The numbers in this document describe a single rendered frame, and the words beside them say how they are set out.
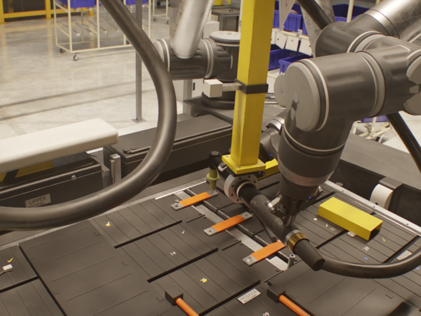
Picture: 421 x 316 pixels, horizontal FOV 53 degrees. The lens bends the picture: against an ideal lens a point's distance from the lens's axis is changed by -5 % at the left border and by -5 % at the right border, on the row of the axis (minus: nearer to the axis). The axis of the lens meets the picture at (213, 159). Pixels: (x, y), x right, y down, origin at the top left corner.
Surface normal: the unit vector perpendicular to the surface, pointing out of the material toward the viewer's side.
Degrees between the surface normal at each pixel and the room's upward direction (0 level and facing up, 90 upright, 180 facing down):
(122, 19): 76
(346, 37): 48
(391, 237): 0
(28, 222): 81
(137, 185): 72
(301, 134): 107
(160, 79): 56
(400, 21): 67
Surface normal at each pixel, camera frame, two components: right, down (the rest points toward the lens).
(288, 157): -0.77, 0.44
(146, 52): -0.22, 0.10
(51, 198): 0.64, 0.37
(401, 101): 0.34, 0.67
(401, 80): 0.29, 0.10
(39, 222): 0.17, 0.30
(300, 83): -0.93, 0.17
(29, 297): 0.06, -0.90
